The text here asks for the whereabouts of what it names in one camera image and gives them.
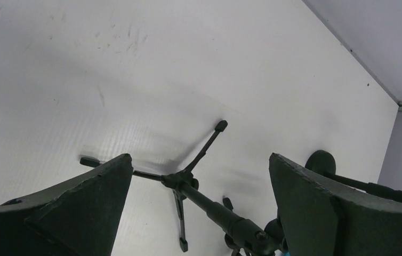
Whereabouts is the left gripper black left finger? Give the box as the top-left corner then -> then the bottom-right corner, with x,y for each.
0,154 -> 133,255

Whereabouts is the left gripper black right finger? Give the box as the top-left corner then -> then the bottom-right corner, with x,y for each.
269,153 -> 402,255

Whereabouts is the black round-base mic stand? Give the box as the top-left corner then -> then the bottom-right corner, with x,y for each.
305,150 -> 402,203

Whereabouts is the black clip tripod stand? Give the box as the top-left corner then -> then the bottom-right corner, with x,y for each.
79,120 -> 286,256

